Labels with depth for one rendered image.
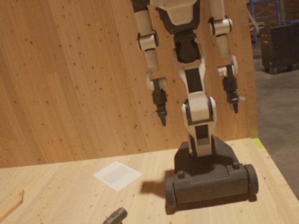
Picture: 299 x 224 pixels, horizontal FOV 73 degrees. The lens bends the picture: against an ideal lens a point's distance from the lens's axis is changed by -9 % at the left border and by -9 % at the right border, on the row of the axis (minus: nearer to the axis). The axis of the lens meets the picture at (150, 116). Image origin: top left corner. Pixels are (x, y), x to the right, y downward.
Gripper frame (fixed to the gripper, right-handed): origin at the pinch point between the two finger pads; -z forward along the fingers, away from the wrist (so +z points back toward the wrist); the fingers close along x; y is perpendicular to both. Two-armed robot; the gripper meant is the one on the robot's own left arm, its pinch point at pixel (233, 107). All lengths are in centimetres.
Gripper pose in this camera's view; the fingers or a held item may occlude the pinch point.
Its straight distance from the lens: 144.1
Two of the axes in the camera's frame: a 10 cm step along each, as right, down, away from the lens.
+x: -1.2, 1.7, -9.8
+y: 9.7, -1.8, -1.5
